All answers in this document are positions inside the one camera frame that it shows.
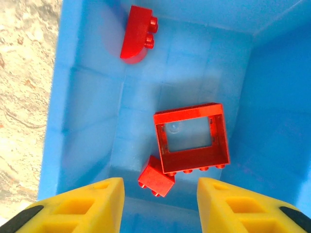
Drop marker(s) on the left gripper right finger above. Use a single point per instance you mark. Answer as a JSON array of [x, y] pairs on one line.
[[238, 213]]

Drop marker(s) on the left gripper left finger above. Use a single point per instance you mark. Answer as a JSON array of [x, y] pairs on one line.
[[80, 211]]

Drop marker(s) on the red lego window frame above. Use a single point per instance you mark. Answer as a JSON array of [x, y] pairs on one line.
[[194, 161]]

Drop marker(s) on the small red lego brick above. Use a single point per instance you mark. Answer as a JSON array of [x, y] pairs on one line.
[[155, 179]]

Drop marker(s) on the red curved lego brick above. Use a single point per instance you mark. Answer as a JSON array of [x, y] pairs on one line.
[[136, 31]]

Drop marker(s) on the blue plastic bin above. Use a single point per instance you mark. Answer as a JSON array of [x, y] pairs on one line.
[[97, 97]]

